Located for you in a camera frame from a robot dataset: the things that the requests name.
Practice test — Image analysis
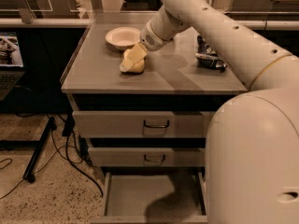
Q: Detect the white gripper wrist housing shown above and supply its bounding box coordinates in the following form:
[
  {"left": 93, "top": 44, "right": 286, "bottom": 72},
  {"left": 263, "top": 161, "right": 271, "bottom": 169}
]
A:
[{"left": 124, "top": 21, "right": 164, "bottom": 68}]

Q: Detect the black cables left floor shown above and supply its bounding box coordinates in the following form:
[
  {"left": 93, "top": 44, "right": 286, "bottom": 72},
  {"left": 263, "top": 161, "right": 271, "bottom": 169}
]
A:
[{"left": 0, "top": 114, "right": 105, "bottom": 201}]

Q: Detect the grey drawer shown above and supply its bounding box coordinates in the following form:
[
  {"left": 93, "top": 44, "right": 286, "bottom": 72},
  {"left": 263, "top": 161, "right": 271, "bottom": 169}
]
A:
[
  {"left": 73, "top": 111, "right": 214, "bottom": 138},
  {"left": 90, "top": 170, "right": 207, "bottom": 224},
  {"left": 88, "top": 147, "right": 205, "bottom": 167}
]

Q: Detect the white bowl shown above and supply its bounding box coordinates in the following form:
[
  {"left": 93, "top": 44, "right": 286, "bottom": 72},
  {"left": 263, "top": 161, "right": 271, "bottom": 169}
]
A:
[{"left": 106, "top": 27, "right": 140, "bottom": 50}]

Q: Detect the middle grey drawer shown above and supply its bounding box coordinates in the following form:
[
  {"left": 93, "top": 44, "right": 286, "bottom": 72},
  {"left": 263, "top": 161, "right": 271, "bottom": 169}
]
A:
[{"left": 88, "top": 147, "right": 205, "bottom": 167}]

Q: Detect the top grey drawer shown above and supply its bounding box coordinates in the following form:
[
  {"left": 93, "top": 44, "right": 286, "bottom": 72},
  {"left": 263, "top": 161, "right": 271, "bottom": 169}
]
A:
[{"left": 73, "top": 111, "right": 214, "bottom": 138}]

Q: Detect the laptop computer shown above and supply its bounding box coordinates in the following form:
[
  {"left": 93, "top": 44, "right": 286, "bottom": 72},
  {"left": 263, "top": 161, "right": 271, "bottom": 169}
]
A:
[{"left": 0, "top": 32, "right": 25, "bottom": 101}]

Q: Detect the grey drawer cabinet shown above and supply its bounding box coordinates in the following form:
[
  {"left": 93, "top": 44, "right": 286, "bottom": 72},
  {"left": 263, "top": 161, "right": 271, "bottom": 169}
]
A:
[{"left": 59, "top": 10, "right": 249, "bottom": 185}]

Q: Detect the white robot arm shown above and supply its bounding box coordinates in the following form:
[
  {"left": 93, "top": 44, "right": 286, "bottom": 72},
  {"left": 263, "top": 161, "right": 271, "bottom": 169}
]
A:
[{"left": 141, "top": 0, "right": 299, "bottom": 224}]

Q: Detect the black stand leg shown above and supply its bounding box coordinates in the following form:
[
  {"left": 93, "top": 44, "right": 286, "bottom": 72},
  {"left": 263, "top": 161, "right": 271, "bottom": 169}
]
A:
[{"left": 0, "top": 117, "right": 56, "bottom": 183}]

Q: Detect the yellow sponge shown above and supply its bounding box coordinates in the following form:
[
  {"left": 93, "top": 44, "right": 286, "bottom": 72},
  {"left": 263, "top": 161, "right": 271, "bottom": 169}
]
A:
[{"left": 120, "top": 49, "right": 145, "bottom": 74}]

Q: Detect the bottom grey drawer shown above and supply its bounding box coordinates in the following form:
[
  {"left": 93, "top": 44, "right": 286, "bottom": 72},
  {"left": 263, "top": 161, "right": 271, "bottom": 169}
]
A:
[{"left": 90, "top": 170, "right": 207, "bottom": 224}]

